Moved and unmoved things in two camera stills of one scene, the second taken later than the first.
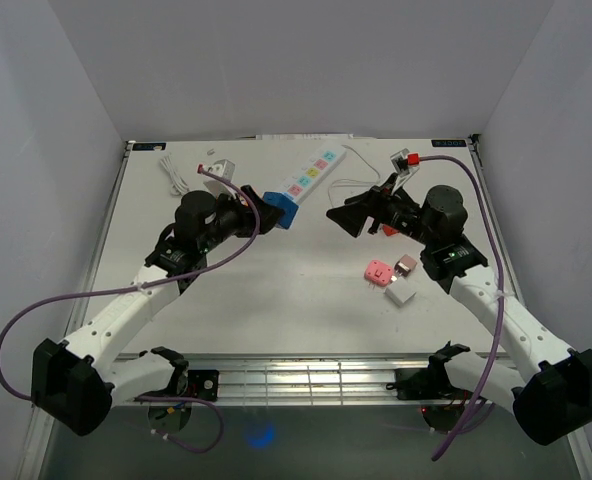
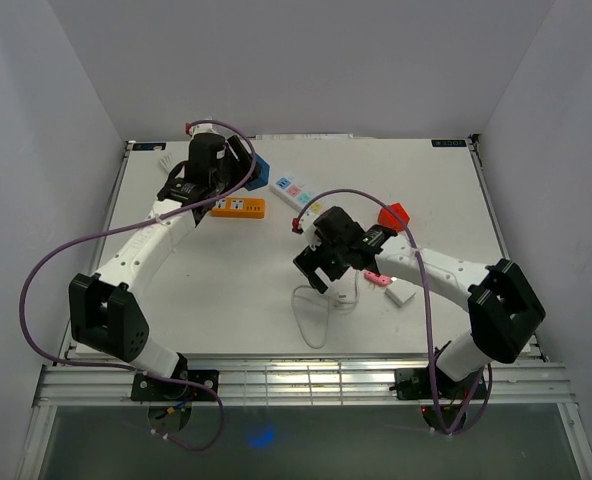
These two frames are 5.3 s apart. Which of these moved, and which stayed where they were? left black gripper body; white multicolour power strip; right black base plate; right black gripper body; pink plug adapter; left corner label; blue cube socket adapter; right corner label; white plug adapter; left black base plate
Moved: white multicolour power strip; left black gripper body; right black gripper body; blue cube socket adapter
Stayed: left corner label; white plug adapter; right corner label; pink plug adapter; right black base plate; left black base plate
